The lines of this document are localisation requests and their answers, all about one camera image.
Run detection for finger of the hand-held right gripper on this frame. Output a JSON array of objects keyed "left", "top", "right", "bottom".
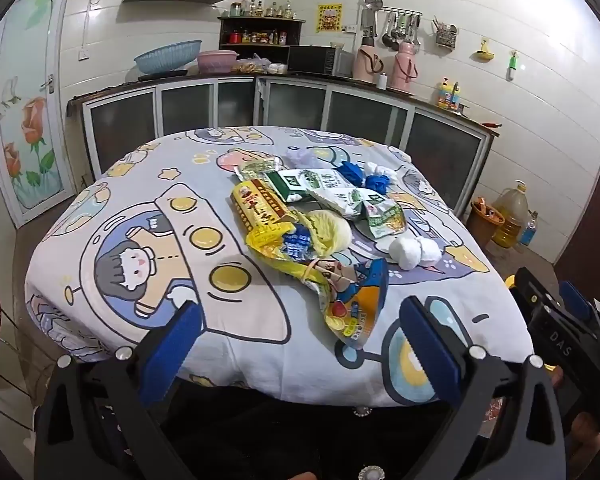
[
  {"left": 559, "top": 280, "right": 600, "bottom": 333},
  {"left": 511, "top": 266, "right": 563, "bottom": 318}
]

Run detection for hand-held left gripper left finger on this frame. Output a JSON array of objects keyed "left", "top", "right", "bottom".
[{"left": 35, "top": 301, "right": 203, "bottom": 480}]

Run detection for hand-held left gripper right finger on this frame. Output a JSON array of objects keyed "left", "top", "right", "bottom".
[{"left": 399, "top": 295, "right": 567, "bottom": 480}]

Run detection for white foam fruit net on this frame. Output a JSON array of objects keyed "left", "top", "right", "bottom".
[{"left": 284, "top": 146, "right": 324, "bottom": 167}]

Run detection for person's right forearm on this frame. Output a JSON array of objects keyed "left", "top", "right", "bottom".
[{"left": 570, "top": 426, "right": 600, "bottom": 480}]

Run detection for blue water bottle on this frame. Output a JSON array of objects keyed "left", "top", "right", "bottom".
[{"left": 518, "top": 210, "right": 539, "bottom": 247}]

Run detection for dark brown door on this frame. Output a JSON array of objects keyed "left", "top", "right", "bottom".
[{"left": 552, "top": 125, "right": 600, "bottom": 306}]

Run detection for large cooking oil jug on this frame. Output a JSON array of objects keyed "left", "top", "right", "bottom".
[{"left": 490, "top": 179, "right": 530, "bottom": 250}]

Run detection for orange plastic bin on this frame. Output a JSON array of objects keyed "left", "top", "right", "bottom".
[{"left": 467, "top": 197, "right": 506, "bottom": 246}]

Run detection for colourful cartoon snack packet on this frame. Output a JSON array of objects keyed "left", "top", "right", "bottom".
[{"left": 302, "top": 257, "right": 390, "bottom": 350}]

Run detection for green corn snack packet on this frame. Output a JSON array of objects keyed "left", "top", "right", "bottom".
[{"left": 365, "top": 196, "right": 407, "bottom": 239}]

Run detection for crumpled yellow blue bag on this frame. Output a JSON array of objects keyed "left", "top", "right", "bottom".
[{"left": 245, "top": 222, "right": 327, "bottom": 277}]

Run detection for cartoon printed blanket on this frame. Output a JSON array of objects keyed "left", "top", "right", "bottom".
[{"left": 24, "top": 125, "right": 535, "bottom": 407}]

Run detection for yellow foam fruit net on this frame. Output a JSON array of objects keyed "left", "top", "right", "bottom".
[{"left": 305, "top": 210, "right": 355, "bottom": 256}]

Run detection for yellow red noodle packet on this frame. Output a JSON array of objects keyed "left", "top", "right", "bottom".
[{"left": 230, "top": 179, "right": 301, "bottom": 234}]

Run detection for flattened white green pouch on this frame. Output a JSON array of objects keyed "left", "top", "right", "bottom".
[{"left": 312, "top": 187, "right": 377, "bottom": 222}]

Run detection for white crumpled tissue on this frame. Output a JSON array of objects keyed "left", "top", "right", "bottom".
[{"left": 362, "top": 160, "right": 402, "bottom": 187}]

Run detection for green white milk carton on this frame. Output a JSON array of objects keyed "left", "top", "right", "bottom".
[{"left": 262, "top": 169, "right": 312, "bottom": 204}]

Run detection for pale green yellow packet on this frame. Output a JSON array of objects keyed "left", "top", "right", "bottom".
[{"left": 236, "top": 157, "right": 286, "bottom": 181}]

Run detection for glass door kitchen cabinets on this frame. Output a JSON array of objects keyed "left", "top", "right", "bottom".
[{"left": 67, "top": 75, "right": 502, "bottom": 217}]

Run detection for flower painted glass door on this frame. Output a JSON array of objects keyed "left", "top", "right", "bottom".
[{"left": 0, "top": 0, "right": 77, "bottom": 229}]

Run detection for pink thermos black lid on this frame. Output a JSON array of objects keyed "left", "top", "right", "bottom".
[{"left": 352, "top": 35, "right": 385, "bottom": 84}]

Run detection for pink plastic basin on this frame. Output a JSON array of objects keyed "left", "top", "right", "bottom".
[{"left": 196, "top": 50, "right": 240, "bottom": 74}]

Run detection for blue plastic basket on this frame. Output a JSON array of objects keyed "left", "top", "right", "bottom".
[{"left": 133, "top": 40, "right": 203, "bottom": 74}]

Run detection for clear bags of food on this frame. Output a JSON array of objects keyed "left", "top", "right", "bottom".
[{"left": 231, "top": 57, "right": 289, "bottom": 75}]

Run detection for utensil rack with ladles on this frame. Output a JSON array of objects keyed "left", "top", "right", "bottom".
[{"left": 362, "top": 0, "right": 424, "bottom": 52}]

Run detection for black microwave oven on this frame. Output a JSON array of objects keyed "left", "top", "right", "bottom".
[{"left": 287, "top": 45, "right": 354, "bottom": 79}]

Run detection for row of seasoning jars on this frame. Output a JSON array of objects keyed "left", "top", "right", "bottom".
[{"left": 228, "top": 30, "right": 289, "bottom": 45}]

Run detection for dark wooden corner shelf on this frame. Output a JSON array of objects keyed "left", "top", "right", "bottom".
[{"left": 217, "top": 15, "right": 306, "bottom": 49}]

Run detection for row of glass bottles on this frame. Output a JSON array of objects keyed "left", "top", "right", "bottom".
[{"left": 229, "top": 0, "right": 297, "bottom": 19}]

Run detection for wire chopstick holder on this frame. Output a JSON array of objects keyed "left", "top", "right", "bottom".
[{"left": 432, "top": 17, "right": 459, "bottom": 49}]

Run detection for yellow wall poster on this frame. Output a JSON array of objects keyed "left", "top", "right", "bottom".
[{"left": 317, "top": 3, "right": 345, "bottom": 33}]

